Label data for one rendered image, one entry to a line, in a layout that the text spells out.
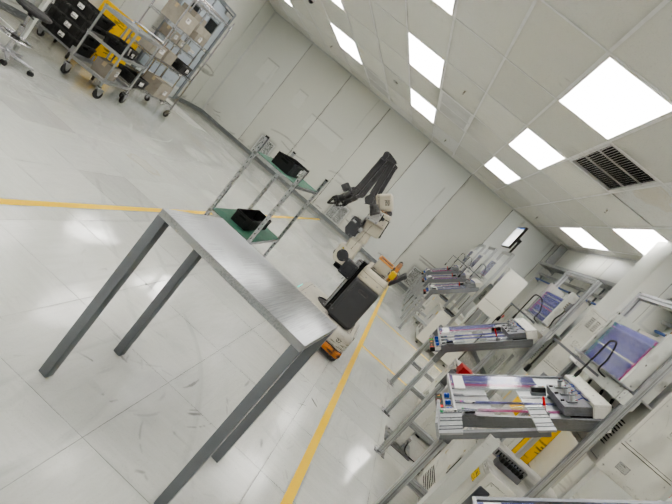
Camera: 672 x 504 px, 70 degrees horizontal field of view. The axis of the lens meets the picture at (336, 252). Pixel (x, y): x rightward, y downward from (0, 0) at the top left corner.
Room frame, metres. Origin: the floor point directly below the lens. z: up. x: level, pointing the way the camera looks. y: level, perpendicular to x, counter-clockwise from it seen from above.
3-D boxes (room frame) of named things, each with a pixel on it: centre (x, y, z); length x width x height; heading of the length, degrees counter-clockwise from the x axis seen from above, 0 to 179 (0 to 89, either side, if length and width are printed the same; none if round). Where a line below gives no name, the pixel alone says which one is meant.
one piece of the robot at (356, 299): (4.18, -0.37, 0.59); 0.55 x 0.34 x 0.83; 176
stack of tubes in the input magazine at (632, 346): (2.65, -1.55, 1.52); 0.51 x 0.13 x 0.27; 175
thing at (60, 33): (6.43, 4.64, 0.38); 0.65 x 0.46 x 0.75; 88
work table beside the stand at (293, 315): (1.79, 0.18, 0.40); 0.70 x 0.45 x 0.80; 79
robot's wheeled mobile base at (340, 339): (4.19, -0.28, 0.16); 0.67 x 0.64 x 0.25; 86
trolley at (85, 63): (5.98, 3.68, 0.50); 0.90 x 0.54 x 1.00; 9
